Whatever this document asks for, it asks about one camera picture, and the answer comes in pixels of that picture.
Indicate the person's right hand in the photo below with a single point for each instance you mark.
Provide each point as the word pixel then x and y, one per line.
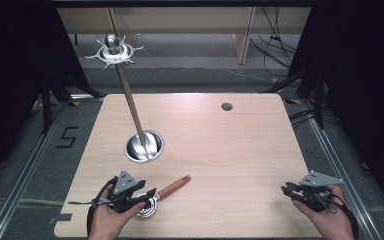
pixel 330 221

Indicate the light wooden background desk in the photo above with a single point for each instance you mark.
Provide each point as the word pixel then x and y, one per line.
pixel 186 20

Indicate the person's left hand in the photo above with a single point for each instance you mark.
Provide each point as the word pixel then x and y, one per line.
pixel 108 221

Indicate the aluminium floor rail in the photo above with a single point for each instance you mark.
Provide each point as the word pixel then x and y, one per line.
pixel 340 166
pixel 23 176

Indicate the black tripod stand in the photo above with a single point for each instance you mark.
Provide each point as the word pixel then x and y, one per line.
pixel 46 106
pixel 318 100

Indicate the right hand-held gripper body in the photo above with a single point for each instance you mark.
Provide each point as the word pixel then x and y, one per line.
pixel 316 188

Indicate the black curtain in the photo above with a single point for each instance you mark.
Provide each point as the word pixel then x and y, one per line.
pixel 13 83
pixel 366 83

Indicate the metal utensil rack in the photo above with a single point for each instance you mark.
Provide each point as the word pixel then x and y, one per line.
pixel 131 103

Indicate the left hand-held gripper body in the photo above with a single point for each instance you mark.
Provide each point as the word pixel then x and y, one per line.
pixel 125 182

